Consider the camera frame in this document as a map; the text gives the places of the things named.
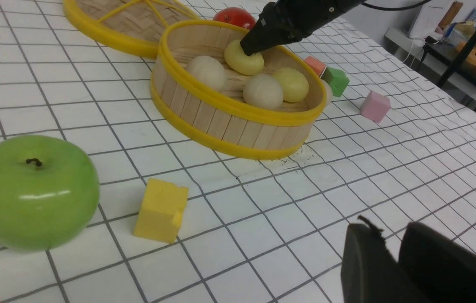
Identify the woven bamboo steamer lid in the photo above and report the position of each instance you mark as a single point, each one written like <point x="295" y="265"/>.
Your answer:
<point x="130" y="26"/>

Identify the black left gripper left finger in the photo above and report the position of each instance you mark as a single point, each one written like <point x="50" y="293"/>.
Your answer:
<point x="369" y="272"/>

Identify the yellow bun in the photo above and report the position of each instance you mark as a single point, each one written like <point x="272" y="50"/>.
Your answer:
<point x="293" y="83"/>
<point x="242" y="63"/>

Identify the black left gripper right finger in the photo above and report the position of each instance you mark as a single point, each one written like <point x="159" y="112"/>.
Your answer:
<point x="444" y="271"/>

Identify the yellow foam cube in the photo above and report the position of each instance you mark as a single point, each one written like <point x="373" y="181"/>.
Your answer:
<point x="161" y="211"/>

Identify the white box on table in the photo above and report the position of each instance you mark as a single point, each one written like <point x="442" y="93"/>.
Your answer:
<point x="428" y="18"/>

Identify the green foam cube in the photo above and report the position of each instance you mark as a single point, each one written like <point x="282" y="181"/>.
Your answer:
<point x="336" y="79"/>

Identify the white bun front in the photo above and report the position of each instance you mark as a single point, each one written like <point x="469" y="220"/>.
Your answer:
<point x="263" y="91"/>

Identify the bamboo steamer tray yellow rim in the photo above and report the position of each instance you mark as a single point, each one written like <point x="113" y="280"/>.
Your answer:
<point x="222" y="120"/>

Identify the red tomato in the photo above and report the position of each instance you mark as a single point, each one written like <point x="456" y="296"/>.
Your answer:
<point x="235" y="16"/>

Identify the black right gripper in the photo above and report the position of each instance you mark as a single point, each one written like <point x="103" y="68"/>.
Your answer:
<point x="289" y="21"/>

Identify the yellow bun front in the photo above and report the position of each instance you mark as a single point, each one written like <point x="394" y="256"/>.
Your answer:
<point x="293" y="83"/>

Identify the white bun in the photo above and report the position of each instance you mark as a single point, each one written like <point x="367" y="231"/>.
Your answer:
<point x="263" y="91"/>
<point x="208" y="71"/>
<point x="329" y="93"/>

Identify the pink foam cube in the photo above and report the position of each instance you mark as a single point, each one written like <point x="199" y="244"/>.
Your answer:
<point x="375" y="107"/>

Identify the green apple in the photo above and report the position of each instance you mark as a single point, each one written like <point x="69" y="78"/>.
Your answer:
<point x="49" y="192"/>

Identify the orange foam cube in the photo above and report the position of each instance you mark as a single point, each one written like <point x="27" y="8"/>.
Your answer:
<point x="315" y="64"/>

